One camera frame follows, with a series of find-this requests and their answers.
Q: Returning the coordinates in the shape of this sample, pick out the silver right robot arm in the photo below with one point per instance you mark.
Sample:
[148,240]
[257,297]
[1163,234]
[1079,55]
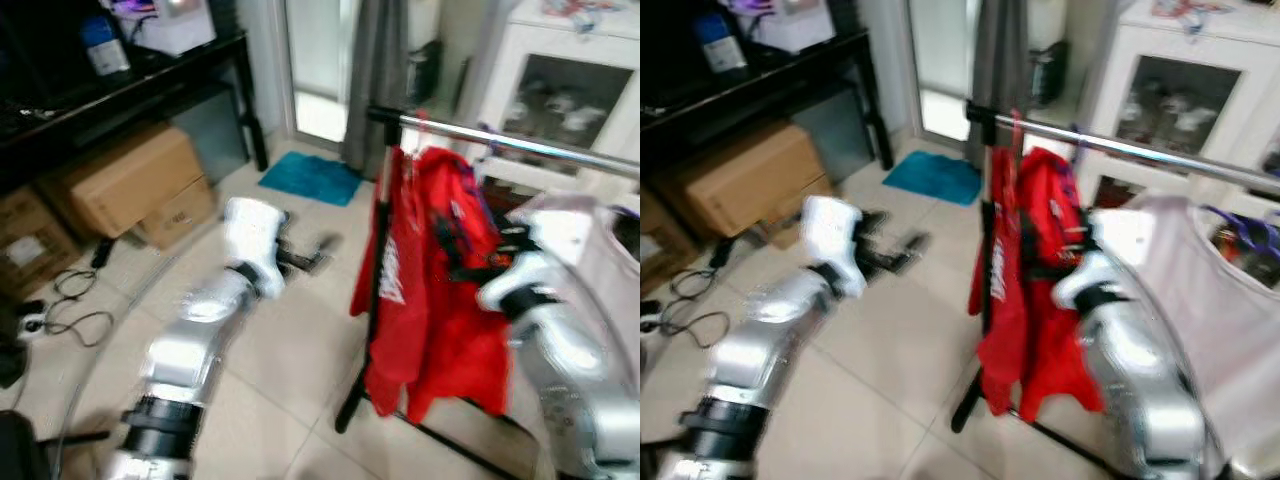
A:
[1150,380]
[575,380]

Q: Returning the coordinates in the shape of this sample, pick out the teal floor mat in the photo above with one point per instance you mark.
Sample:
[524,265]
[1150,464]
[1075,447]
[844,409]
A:
[932,177]
[312,178]

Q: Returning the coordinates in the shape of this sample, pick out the white sleeveless garment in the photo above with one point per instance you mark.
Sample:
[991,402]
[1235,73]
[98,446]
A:
[615,270]
[1220,320]

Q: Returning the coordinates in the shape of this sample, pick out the red shirt with white print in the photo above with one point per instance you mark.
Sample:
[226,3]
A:
[1000,340]
[392,330]

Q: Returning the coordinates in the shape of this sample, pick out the red shirt with black print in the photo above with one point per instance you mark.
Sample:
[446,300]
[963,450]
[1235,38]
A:
[1060,350]
[460,340]

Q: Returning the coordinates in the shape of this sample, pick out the black and silver clothes rack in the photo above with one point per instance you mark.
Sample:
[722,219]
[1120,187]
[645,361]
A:
[1150,153]
[540,148]

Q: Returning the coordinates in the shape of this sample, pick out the small brown cardboard box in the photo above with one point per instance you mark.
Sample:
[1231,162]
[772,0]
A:
[180,220]

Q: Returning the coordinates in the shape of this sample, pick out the grey panel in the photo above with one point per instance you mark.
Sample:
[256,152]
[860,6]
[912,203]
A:
[212,135]
[840,130]

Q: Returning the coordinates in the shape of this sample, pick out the cardboard box with white label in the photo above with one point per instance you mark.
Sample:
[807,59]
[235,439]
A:
[35,245]
[665,245]

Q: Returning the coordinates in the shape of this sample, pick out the large brown cardboard box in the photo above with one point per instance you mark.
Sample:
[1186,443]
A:
[130,180]
[750,180]

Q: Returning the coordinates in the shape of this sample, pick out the black power adapter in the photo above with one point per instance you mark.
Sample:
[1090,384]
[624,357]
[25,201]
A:
[721,252]
[102,253]

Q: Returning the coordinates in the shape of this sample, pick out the grey curtain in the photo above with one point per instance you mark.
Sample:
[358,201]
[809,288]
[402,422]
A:
[375,80]
[1000,60]

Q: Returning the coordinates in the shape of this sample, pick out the black upright device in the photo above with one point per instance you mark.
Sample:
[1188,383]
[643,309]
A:
[1048,72]
[425,72]

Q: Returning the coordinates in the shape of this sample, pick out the white framed glass door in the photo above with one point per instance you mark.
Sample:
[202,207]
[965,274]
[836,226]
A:
[318,60]
[940,60]

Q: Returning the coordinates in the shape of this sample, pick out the black desk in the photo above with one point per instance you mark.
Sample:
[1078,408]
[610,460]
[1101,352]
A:
[740,95]
[100,105]

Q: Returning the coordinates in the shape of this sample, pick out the white cabinet with glass door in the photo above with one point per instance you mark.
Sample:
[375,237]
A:
[560,35]
[1170,35]

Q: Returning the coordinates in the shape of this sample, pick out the white box appliance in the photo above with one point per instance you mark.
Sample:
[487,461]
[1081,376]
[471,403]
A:
[790,30]
[175,30]

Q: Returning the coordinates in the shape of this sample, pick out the white container with blue label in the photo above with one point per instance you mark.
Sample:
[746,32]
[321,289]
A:
[720,45]
[105,50]

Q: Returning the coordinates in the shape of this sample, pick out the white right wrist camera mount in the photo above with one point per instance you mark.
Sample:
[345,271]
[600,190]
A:
[512,272]
[1078,270]

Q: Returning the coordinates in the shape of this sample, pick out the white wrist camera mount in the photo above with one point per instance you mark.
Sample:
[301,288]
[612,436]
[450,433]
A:
[832,230]
[512,272]
[252,230]
[1078,270]

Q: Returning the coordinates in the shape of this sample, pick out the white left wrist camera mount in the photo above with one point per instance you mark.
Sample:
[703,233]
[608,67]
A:
[832,230]
[252,230]

